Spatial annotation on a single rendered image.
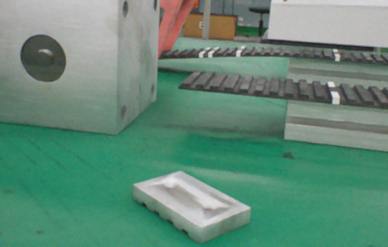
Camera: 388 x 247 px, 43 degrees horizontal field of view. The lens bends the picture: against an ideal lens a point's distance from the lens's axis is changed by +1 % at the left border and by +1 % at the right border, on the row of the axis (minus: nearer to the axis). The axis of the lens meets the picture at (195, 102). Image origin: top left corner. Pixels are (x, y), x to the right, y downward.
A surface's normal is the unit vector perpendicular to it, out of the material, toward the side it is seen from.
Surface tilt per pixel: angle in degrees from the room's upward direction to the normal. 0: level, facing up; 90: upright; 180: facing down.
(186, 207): 0
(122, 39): 90
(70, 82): 90
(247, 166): 0
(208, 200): 0
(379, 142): 90
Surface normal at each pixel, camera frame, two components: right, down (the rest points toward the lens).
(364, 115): -0.18, 0.24
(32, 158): 0.05, -0.97
